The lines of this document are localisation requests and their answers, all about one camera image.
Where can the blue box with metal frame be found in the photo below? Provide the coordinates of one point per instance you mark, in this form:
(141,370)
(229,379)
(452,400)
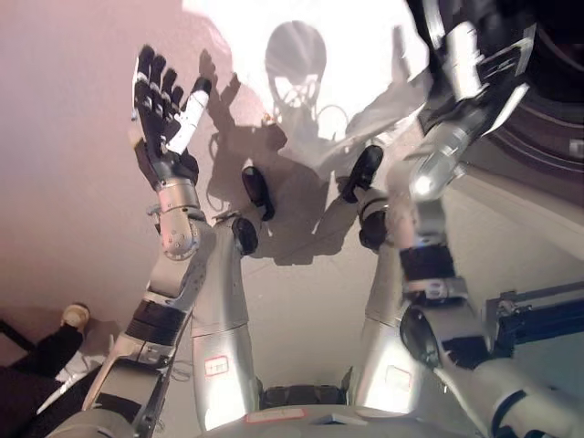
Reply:
(543,324)

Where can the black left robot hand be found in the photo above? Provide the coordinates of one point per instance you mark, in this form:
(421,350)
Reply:
(157,123)

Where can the black trouser leg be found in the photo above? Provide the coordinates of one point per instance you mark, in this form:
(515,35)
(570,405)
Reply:
(55,349)

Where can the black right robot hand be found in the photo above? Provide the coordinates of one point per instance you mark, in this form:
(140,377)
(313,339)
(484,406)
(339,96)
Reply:
(474,59)

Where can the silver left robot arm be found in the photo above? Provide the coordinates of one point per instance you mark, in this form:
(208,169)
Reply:
(178,255)

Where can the grey robot torso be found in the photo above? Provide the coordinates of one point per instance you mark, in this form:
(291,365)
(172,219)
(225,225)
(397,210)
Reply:
(283,420)

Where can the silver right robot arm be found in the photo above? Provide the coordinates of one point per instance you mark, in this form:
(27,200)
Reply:
(433,319)

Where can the silver left robot leg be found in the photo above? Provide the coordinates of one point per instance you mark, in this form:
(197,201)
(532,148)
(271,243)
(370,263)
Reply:
(223,310)

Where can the dark grey washing machine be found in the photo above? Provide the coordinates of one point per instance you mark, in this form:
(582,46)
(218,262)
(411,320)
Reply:
(547,137)

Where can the beige shoe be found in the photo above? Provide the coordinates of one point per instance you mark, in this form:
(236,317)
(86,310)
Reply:
(75,315)

